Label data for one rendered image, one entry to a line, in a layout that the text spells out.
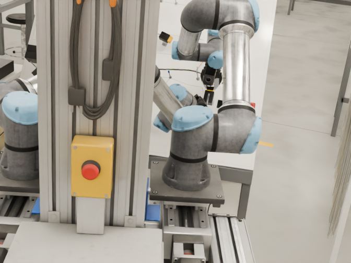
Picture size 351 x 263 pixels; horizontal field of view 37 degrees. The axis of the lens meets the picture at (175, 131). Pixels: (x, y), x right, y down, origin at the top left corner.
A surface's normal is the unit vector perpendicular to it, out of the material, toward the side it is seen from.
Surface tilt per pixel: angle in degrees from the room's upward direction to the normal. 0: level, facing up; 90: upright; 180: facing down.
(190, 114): 7
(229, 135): 71
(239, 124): 46
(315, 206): 0
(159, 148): 54
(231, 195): 90
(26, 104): 8
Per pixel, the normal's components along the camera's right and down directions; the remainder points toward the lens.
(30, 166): 0.42, 0.11
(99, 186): 0.02, 0.40
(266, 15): -0.08, -0.23
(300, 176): 0.08, -0.91
